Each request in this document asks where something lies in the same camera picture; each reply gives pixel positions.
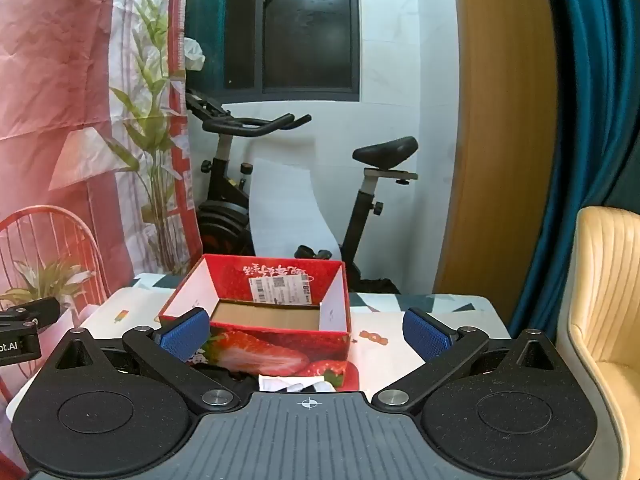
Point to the wooden door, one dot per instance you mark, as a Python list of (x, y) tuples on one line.
[(500, 135)]

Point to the teal curtain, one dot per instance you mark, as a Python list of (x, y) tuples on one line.
[(590, 110)]

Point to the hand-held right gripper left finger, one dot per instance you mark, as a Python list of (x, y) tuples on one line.
[(184, 336)]

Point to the clear packet of grey cloth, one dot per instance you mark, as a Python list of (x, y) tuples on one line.
[(272, 384)]

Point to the cream padded chair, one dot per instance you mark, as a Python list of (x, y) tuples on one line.
[(610, 285)]

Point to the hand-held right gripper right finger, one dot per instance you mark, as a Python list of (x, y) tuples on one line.
[(427, 336)]

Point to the dark window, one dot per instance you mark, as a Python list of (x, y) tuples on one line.
[(300, 35)]

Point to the black exercise bike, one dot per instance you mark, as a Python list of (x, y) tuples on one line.
[(220, 220)]

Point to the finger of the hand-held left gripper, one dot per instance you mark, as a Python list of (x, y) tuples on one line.
[(35, 310)]

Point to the white plastic bag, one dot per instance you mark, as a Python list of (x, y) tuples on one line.
[(192, 55)]

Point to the white paper sheet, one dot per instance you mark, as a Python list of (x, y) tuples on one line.
[(285, 210)]

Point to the red strawberry print box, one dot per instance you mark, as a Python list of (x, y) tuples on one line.
[(280, 355)]

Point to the red plant print backdrop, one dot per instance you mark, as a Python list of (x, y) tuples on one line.
[(60, 60)]

